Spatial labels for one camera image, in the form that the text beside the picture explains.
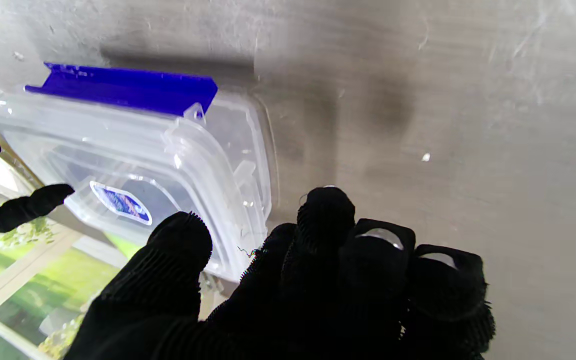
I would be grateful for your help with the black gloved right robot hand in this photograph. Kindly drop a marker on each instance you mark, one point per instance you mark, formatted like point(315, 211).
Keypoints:
point(8, 210)

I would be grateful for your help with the small white paper scrap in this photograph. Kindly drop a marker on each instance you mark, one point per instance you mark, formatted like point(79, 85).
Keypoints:
point(425, 157)

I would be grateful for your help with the clear container with blue clips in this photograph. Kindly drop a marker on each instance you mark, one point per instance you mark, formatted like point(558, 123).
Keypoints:
point(138, 90)

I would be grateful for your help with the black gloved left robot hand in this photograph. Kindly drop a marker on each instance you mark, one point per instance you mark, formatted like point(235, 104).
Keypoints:
point(293, 300)

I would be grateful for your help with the clear lid with blue label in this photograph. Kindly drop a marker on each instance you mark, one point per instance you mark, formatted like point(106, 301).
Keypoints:
point(133, 190)

